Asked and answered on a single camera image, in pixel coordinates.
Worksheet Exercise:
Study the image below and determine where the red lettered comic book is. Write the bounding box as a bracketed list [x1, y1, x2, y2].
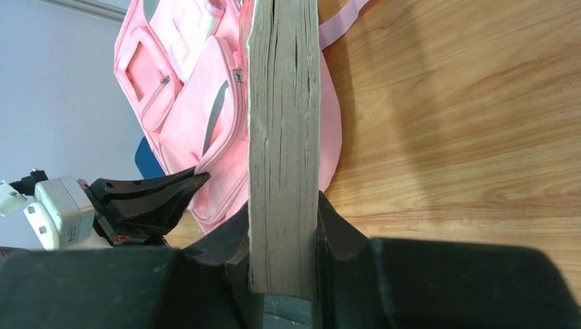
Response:
[246, 1, 321, 300]

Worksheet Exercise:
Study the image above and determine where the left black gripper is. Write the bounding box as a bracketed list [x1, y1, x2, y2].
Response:
[85, 167, 210, 247]

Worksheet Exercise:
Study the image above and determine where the pink student backpack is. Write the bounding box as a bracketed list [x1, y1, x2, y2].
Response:
[113, 0, 371, 235]

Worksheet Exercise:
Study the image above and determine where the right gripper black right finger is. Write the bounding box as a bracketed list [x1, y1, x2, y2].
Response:
[315, 194, 580, 328]

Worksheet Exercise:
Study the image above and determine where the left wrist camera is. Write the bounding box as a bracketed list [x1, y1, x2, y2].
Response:
[1, 176, 107, 251]

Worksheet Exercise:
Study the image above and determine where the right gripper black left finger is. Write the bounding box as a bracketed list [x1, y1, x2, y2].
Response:
[1, 208, 247, 328]

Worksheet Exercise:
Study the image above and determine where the navy blue pencil case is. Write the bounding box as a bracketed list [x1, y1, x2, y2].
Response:
[134, 137, 165, 179]

